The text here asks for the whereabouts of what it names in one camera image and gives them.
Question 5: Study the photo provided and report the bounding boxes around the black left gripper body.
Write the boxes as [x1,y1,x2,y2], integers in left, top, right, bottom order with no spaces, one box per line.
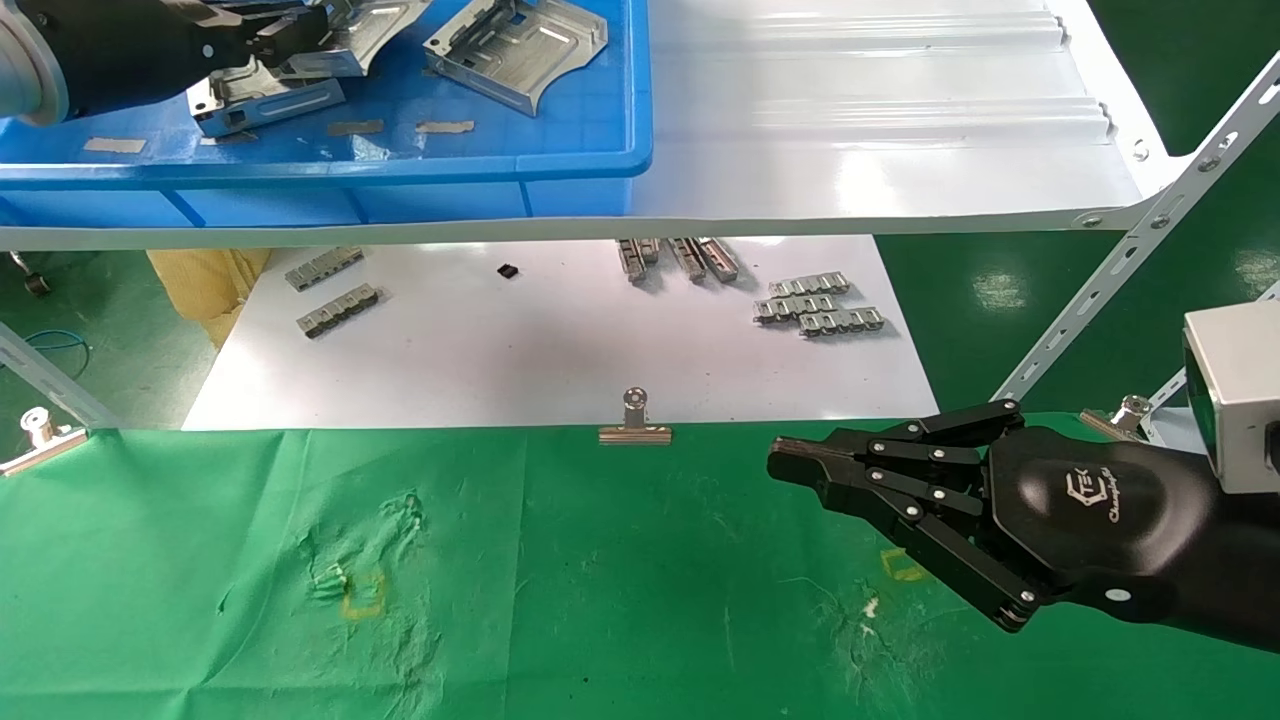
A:
[45,0,251,116]

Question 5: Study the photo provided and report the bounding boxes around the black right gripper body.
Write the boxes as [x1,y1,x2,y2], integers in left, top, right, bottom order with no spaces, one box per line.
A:
[985,427,1280,653]

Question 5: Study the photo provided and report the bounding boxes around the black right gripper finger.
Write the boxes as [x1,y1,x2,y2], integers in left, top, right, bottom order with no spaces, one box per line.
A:
[770,465,1046,633]
[768,398,1026,491]

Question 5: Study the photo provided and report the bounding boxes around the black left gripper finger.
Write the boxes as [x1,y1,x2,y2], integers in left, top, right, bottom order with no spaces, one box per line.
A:
[200,12,331,67]
[215,0,336,21]

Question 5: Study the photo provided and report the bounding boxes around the stamped metal bracket part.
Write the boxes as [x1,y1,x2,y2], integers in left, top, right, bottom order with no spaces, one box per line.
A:
[188,58,347,138]
[280,0,433,79]
[425,0,609,116]

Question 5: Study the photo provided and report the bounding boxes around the silver binder clip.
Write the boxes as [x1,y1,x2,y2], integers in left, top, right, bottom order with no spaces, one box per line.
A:
[1078,395,1153,443]
[599,388,674,446]
[0,407,89,478]

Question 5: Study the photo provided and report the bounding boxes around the silver notched clip strip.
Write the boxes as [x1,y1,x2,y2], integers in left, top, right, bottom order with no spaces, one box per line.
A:
[798,307,886,338]
[753,294,839,325]
[770,272,852,298]

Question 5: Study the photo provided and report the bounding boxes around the white perforated shelf crossbar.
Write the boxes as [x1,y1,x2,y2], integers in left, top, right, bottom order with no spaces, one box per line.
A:
[1140,366,1216,451]

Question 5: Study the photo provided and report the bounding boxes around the blue plastic bin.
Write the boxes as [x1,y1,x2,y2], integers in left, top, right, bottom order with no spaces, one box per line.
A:
[0,0,654,229]

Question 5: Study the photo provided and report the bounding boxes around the grey metal connector strip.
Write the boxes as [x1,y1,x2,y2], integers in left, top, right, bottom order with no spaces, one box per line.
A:
[285,247,366,292]
[297,284,382,340]

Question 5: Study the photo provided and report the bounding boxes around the yellow plastic bag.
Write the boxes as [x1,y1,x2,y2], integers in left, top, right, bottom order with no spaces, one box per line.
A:
[146,248,273,349]

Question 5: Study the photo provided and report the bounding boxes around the black caster wheel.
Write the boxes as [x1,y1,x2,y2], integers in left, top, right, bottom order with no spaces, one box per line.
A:
[10,252,53,297]

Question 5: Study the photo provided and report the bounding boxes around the green table cloth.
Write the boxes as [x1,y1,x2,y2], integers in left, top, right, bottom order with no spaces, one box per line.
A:
[0,418,1280,720]

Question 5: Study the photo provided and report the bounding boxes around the white shelf board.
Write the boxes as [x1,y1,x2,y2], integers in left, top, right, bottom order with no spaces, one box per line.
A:
[0,0,1196,251]

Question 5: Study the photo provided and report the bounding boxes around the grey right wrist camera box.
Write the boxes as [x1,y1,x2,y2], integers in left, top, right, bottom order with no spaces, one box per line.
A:
[1182,298,1280,496]

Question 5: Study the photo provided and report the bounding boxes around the white perforated shelf post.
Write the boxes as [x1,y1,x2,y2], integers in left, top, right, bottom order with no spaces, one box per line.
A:
[995,52,1280,401]
[0,325,119,431]

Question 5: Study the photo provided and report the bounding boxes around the blue floor cable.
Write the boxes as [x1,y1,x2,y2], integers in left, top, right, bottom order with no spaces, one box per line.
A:
[22,328,93,381]

